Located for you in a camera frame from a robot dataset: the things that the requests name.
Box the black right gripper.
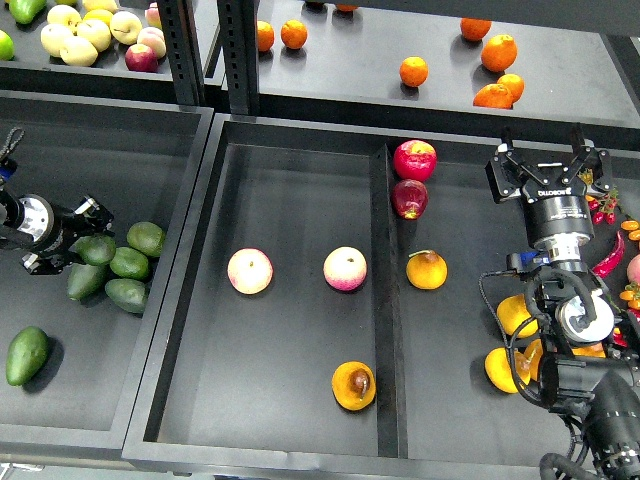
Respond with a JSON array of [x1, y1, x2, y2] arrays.
[[485, 123, 612, 249]]

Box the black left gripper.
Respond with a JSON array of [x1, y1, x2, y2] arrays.
[[17, 194, 114, 275]]

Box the dark green avocado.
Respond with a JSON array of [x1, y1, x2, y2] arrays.
[[74, 234, 116, 266]]

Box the yellow pear brown stem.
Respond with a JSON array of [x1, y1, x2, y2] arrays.
[[331, 361, 376, 411]]

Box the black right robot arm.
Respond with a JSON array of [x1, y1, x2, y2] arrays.
[[485, 126, 639, 479]]

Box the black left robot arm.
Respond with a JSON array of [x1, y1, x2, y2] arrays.
[[1, 127, 114, 275]]

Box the green avocado middle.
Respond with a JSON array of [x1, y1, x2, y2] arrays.
[[109, 246, 150, 281]]

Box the lone green avocado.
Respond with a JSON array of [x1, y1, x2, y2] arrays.
[[5, 326, 49, 386]]

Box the cherry tomato bunch upper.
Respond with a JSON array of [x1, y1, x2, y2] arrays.
[[579, 169, 618, 225]]

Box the cherry tomato bunch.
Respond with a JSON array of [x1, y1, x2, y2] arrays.
[[613, 281, 639, 347], [579, 169, 618, 225]]

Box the orange lower right front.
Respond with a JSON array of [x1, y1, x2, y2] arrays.
[[473, 83, 514, 109]]

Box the orange lower right back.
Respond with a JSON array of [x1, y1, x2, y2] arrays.
[[497, 73, 525, 103]]

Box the orange tomatoes right edge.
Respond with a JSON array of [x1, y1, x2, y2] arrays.
[[620, 219, 640, 241]]

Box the red chili pepper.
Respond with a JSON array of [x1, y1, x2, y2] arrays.
[[592, 230, 625, 279]]

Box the black left tray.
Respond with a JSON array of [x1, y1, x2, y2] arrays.
[[0, 89, 216, 464]]

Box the large orange right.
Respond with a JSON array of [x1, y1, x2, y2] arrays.
[[481, 34, 518, 73]]

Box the bright red apple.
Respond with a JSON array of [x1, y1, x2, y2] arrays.
[[393, 140, 437, 182]]

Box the peach at right edge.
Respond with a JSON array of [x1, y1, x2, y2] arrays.
[[626, 254, 640, 284]]

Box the dark red apple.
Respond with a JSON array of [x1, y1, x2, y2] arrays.
[[391, 179, 429, 220]]

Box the cherry tomato bunch lower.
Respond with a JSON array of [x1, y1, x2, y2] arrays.
[[613, 281, 639, 347]]

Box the orange top right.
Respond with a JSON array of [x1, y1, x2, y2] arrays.
[[460, 18, 492, 42]]

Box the orange middle shelf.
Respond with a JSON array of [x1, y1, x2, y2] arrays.
[[399, 56, 429, 88]]

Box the pale yellow apple front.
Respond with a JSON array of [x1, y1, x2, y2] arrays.
[[60, 36, 98, 67]]

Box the pale yellow apple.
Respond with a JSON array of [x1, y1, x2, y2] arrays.
[[40, 24, 74, 58], [76, 19, 112, 52], [110, 11, 143, 46], [60, 36, 98, 67]]

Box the pink yellow apple left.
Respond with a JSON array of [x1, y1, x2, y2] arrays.
[[227, 248, 273, 295]]

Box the pink yellow apple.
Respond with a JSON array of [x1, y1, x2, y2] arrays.
[[227, 248, 273, 295], [323, 246, 367, 292]]

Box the red apple on shelf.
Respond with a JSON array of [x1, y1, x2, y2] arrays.
[[125, 43, 158, 73]]

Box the lime green fruit edge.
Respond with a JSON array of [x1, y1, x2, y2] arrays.
[[0, 30, 15, 61]]

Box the pale yellow apple left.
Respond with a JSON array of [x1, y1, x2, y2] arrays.
[[40, 24, 74, 58]]

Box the pale yellow apple centre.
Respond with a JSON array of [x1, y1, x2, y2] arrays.
[[76, 19, 112, 52]]

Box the pale yellow apple right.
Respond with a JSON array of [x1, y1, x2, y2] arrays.
[[110, 11, 143, 46]]

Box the pink peach on shelf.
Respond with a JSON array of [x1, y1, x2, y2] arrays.
[[137, 27, 167, 59]]

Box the pink yellow apple right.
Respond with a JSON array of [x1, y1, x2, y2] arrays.
[[323, 246, 367, 292]]

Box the black shelf post left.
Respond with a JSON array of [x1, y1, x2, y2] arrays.
[[157, 0, 206, 106]]

